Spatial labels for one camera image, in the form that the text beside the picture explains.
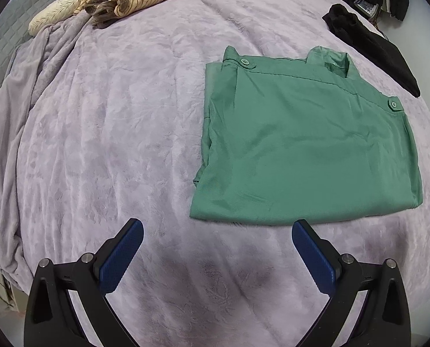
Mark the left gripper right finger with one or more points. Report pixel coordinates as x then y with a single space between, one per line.
384 319

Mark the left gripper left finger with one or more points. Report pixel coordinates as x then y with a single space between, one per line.
51 319

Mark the green shirt garment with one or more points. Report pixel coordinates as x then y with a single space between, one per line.
288 139

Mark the black garment on bed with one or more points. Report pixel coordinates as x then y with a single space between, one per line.
382 53

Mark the small box of items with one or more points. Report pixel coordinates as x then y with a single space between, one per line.
367 9

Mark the cream knitted pillow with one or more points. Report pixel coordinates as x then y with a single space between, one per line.
55 12

